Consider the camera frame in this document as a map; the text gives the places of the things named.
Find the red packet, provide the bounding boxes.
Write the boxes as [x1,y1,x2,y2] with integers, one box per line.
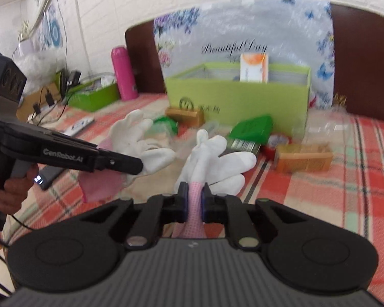
[261,134,290,156]

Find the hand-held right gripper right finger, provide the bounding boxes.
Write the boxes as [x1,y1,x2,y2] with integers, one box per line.
[201,183,308,250]

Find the person's left hand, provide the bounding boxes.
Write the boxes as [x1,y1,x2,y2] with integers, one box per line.
[0,159,39,213]

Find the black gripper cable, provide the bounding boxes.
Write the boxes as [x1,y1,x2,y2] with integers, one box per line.
[0,213,36,295]

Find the shallow lime green tray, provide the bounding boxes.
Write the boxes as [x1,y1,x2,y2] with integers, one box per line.
[66,77,120,112]

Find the golden cardboard box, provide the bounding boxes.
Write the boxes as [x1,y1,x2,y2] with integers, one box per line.
[274,143,334,174]
[165,106,206,128]

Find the clear plastic bag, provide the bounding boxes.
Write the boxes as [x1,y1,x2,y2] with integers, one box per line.
[302,113,356,138]

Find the plaid blanket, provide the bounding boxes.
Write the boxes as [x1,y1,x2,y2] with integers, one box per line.
[0,93,384,250]

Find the dark wooden headboard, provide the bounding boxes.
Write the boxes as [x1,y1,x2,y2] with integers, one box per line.
[125,3,384,124]

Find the black phone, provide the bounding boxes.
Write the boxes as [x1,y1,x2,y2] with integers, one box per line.
[38,165,71,192]

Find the white remote control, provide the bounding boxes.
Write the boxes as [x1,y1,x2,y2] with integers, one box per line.
[63,117,95,136]

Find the lime green cardboard box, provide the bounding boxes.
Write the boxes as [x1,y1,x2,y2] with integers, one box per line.
[165,62,311,141]

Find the white plastic bag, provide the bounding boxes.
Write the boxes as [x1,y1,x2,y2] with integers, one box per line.
[17,51,63,85]

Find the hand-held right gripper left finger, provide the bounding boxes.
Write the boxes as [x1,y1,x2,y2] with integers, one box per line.
[80,182,190,249]

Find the black wall cable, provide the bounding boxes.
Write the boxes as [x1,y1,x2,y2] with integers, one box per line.
[54,0,69,74]

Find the blue wall stickers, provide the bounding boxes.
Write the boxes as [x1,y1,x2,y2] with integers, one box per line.
[40,5,65,50]

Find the pink thermos bottle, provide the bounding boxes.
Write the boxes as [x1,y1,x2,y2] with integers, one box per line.
[111,46,139,101]

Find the orange and white carton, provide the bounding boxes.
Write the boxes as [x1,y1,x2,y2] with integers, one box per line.
[240,54,269,83]

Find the floral white pillow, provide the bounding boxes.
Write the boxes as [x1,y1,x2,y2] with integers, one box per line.
[153,0,335,111]

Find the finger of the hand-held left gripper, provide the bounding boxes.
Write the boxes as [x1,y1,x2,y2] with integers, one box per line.
[96,148,144,176]

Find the black charger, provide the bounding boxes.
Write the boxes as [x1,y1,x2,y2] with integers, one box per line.
[66,70,81,87]

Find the white power strip with plugs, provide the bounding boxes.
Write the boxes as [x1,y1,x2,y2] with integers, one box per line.
[17,82,63,120]

